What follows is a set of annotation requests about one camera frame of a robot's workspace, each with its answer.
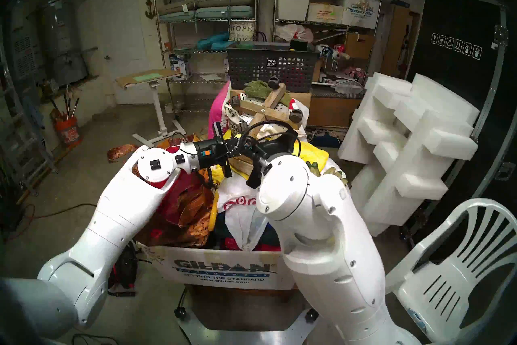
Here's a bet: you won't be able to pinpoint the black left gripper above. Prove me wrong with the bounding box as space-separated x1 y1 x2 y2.
194 122 241 179

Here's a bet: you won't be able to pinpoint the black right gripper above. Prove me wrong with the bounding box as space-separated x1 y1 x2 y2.
242 132 301 190

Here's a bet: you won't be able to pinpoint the pink white pillow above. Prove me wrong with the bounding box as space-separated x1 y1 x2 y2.
207 81 231 142

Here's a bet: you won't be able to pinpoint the white red-target plastic bag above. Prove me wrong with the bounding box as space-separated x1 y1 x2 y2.
218 178 271 252

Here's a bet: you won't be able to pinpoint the yellow cloth bag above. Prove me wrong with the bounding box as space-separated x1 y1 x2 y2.
212 129 330 187

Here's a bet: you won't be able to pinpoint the red gold patterned bag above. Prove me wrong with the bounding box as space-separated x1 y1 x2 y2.
107 134 221 250

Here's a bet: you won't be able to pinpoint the wooden cross caster dolly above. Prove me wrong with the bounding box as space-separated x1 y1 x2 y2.
230 76 305 142

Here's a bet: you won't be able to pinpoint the red fabric item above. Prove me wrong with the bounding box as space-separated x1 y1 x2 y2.
224 237 283 255

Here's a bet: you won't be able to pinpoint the green knit gloves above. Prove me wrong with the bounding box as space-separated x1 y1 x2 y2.
244 80 292 106

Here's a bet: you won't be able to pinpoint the blue white appliance box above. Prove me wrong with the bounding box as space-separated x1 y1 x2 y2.
169 53 193 81

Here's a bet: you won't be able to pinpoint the dark mesh plastic basket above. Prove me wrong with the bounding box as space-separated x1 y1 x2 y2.
226 42 319 93

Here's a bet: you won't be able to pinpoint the white overbed table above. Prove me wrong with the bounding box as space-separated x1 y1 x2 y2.
115 67 187 148

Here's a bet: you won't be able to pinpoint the teal foam pads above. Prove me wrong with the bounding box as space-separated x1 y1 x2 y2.
196 32 231 50

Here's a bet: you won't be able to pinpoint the white Gildan cardboard box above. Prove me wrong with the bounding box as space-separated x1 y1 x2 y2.
137 241 297 291

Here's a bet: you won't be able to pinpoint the HOPE printed pillow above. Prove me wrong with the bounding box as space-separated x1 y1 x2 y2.
229 22 256 43

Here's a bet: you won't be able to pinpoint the orange bucket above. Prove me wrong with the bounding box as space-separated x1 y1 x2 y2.
55 117 82 147

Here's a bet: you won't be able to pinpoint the mint seat cushion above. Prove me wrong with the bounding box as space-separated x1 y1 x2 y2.
158 6 255 22

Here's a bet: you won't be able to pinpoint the white door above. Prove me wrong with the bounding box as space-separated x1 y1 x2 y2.
92 0 150 104

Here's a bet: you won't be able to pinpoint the white red plastic bag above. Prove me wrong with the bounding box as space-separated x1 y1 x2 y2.
275 24 314 43

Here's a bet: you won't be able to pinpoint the aluminium ladder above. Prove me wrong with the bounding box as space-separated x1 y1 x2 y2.
0 45 59 197

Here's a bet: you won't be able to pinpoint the white foam packing block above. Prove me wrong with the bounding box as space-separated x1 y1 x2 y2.
338 73 480 236

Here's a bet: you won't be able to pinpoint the white storage bin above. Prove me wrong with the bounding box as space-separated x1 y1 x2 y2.
277 0 311 21

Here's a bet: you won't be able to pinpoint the blue cloth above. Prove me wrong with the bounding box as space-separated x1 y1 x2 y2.
23 97 45 130

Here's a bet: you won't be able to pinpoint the white labelled carton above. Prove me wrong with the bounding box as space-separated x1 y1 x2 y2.
307 3 344 24

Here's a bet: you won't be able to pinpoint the grey water heater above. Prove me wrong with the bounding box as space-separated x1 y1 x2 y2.
40 0 88 87

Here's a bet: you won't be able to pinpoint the white Gildan carton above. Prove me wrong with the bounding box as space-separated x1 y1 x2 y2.
341 0 381 29

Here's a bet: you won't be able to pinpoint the brown wooden cabinet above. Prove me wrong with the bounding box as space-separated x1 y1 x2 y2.
380 5 420 80

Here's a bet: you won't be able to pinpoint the grey furnace unit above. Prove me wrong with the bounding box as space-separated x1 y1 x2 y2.
10 27 39 80

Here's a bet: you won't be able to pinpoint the black flight case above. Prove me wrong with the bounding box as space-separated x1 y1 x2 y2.
404 0 517 235

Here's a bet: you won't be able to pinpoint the white plastic chair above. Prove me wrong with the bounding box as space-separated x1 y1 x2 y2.
386 198 517 344

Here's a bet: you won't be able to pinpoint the yellow tube handle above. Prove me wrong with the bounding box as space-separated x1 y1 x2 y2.
208 191 221 232

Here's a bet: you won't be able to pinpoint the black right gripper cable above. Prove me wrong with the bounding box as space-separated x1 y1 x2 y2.
242 120 301 159

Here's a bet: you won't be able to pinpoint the black floor cable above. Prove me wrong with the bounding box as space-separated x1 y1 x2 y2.
34 203 97 219

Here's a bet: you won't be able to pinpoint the red black cord reel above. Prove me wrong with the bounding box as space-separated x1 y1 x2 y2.
107 243 138 298

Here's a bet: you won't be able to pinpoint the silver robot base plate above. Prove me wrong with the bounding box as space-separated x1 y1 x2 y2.
174 308 324 345

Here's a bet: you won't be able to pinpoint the red floor cord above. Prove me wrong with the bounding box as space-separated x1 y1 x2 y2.
8 204 37 242

